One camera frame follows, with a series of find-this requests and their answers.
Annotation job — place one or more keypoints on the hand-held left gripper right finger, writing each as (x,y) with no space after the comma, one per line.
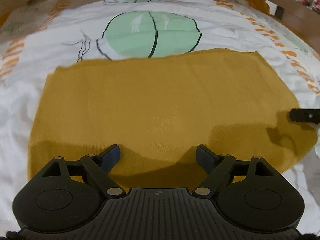
(205,157)

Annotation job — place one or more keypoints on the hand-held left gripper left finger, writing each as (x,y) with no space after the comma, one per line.
(111,156)

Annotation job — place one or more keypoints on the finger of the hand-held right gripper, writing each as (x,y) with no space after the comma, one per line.
(302,115)

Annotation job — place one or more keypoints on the mustard yellow knit sweater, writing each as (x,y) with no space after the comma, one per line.
(150,105)

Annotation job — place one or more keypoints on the white leaf printed blanket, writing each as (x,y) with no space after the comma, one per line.
(50,42)

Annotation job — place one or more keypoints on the wooden bed frame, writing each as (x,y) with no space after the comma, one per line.
(295,12)

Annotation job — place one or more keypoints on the black bed frame bracket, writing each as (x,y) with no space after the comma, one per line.
(280,12)

